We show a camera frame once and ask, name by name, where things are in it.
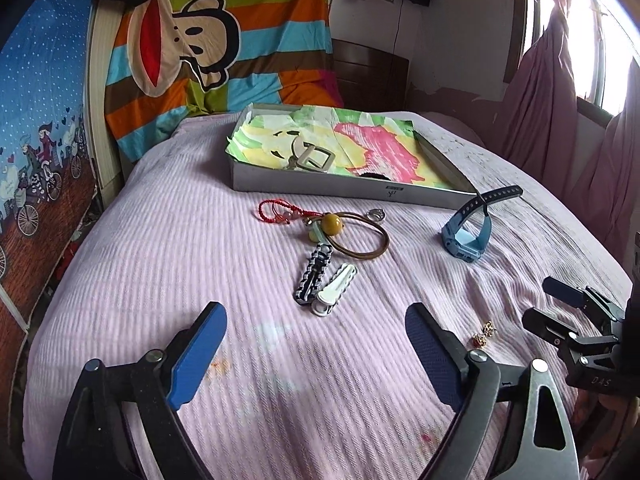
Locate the blue smart watch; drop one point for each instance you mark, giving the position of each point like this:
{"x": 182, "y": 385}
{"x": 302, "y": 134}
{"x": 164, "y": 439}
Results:
{"x": 461, "y": 243}

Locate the yellow bead charm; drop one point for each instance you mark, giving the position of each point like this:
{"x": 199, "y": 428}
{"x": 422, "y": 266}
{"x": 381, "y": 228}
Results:
{"x": 323, "y": 226}

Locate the striped monkey blanket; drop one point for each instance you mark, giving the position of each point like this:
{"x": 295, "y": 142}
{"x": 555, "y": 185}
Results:
{"x": 173, "y": 59}

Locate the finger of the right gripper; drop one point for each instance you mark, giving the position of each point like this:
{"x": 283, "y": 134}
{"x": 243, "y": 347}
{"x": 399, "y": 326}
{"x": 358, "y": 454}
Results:
{"x": 550, "y": 329}
{"x": 592, "y": 303}

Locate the black white paracord keychain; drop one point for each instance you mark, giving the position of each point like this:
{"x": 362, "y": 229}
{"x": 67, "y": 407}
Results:
{"x": 308, "y": 285}

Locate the pink bed cover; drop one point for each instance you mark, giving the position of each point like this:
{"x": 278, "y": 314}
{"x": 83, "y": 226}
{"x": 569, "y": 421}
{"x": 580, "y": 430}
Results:
{"x": 290, "y": 395}

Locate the grey shallow cardboard box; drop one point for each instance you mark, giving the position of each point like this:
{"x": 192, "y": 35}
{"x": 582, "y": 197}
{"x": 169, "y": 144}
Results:
{"x": 249, "y": 178}

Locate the person's right hand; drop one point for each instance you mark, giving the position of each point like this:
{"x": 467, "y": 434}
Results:
{"x": 606, "y": 434}

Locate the colourful painted paper sheet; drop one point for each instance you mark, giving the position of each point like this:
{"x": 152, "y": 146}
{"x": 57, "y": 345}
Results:
{"x": 364, "y": 144}

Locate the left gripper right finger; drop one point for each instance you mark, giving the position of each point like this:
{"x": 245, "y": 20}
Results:
{"x": 536, "y": 442}

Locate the gold flower earring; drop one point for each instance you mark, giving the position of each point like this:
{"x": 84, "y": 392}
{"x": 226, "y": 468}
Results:
{"x": 479, "y": 341}
{"x": 489, "y": 329}

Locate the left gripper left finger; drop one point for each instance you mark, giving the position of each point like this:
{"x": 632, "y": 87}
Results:
{"x": 95, "y": 440}

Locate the brown leather bangle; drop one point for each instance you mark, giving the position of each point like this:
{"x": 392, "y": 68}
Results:
{"x": 378, "y": 252}

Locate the blue bicycle print wardrobe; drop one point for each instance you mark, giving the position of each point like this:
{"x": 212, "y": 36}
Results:
{"x": 47, "y": 181}

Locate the silver metal belt buckle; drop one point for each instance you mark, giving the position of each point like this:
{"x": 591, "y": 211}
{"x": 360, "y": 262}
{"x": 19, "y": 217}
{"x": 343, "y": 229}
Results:
{"x": 309, "y": 157}

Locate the window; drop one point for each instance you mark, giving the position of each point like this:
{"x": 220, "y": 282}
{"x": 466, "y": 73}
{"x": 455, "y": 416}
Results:
{"x": 600, "y": 53}

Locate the pink curtain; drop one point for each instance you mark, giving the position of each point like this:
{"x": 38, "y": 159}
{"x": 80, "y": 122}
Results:
{"x": 536, "y": 130}

